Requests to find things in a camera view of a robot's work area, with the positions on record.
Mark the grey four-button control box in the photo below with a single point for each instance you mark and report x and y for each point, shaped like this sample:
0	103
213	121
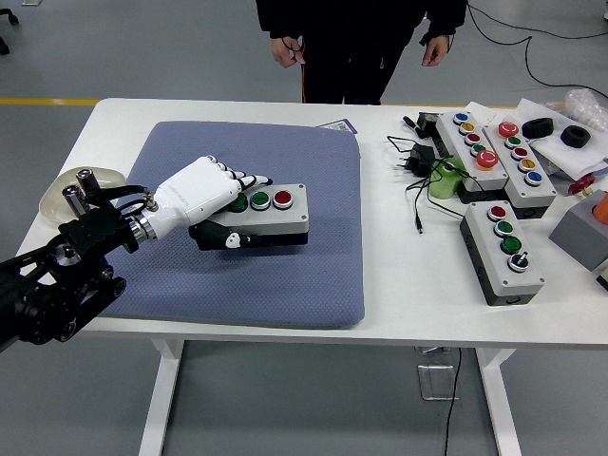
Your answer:
522	280
290	218

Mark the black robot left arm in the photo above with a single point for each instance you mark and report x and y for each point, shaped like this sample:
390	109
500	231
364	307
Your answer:
85	228

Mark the black office chair base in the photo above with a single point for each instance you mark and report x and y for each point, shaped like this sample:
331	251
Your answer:
4	45

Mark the small black device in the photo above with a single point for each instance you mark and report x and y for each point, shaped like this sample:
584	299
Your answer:
427	121

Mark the purple label card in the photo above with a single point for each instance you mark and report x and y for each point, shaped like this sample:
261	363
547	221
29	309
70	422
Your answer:
339	126

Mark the white table leg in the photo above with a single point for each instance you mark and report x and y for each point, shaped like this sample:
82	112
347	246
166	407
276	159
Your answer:
159	404
499	404

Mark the person's right hand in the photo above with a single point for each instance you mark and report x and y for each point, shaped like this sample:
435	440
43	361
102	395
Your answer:
285	52

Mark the red knob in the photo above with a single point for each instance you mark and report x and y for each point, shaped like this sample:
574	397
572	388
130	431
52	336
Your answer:
580	186

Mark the person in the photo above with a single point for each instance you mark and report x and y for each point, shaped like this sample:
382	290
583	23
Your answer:
356	38

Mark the translucent white tape roll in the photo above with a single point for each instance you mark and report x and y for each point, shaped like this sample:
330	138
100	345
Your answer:
110	179

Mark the blue-grey textured mat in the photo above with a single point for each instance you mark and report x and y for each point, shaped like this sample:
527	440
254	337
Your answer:
285	285

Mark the grey block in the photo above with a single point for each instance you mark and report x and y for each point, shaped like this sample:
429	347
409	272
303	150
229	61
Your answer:
579	237

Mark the person's left hand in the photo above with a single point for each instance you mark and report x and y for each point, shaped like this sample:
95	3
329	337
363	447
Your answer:
437	47

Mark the clear floor plate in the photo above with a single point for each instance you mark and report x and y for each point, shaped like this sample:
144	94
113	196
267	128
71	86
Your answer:
434	382

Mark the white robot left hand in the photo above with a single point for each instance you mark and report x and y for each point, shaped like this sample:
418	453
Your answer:
190	190

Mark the grey five-button control box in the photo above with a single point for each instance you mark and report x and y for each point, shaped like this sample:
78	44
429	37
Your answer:
451	130
541	190

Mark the orange cylinder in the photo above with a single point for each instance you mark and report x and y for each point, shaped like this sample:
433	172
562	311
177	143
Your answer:
602	206

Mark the green tape roll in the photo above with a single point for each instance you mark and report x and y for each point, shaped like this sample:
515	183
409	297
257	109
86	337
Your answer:
442	185

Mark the clear plastic bag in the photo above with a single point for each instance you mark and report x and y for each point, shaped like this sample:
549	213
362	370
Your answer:
586	107

